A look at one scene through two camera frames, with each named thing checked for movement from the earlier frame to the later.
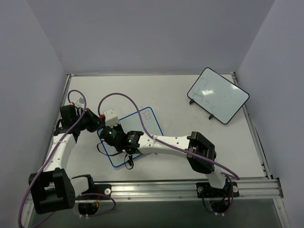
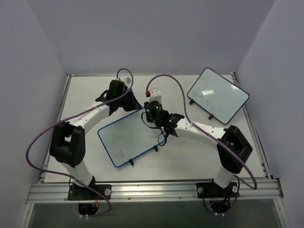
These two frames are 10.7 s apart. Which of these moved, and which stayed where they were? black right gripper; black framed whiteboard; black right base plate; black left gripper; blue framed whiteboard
Moved: black left gripper; black right gripper
Stayed: blue framed whiteboard; black framed whiteboard; black right base plate
